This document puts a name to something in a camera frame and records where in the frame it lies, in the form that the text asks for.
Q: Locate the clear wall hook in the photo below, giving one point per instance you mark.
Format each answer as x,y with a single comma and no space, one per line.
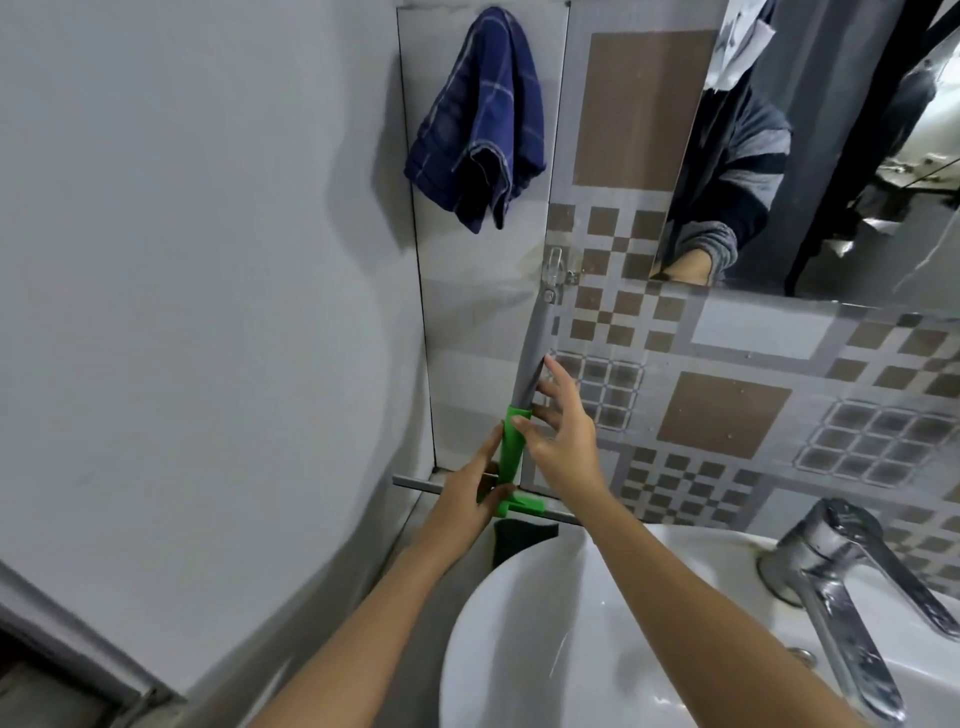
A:
553,262

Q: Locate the grey door frame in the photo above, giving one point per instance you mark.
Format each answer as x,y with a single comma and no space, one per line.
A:
45,675

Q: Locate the blue plaid cloth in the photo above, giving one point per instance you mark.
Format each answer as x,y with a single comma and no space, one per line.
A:
480,112

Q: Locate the chrome lever faucet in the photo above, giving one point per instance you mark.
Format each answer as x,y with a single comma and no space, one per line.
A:
817,555

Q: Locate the frameless wall mirror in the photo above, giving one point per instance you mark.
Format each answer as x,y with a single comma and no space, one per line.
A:
825,112

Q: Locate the person's left forearm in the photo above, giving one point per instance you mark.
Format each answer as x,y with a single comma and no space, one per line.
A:
375,637

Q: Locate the green and grey squeegee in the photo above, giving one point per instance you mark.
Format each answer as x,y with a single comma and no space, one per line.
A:
512,459

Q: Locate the person's left hand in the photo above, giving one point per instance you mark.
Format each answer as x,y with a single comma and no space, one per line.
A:
461,502

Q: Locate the white ceramic sink basin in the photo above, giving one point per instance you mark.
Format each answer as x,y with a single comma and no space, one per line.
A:
540,645

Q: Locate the person's right hand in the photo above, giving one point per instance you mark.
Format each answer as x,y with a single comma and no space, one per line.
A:
570,457

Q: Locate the person's right forearm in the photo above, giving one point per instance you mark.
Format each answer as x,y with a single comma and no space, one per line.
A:
712,637

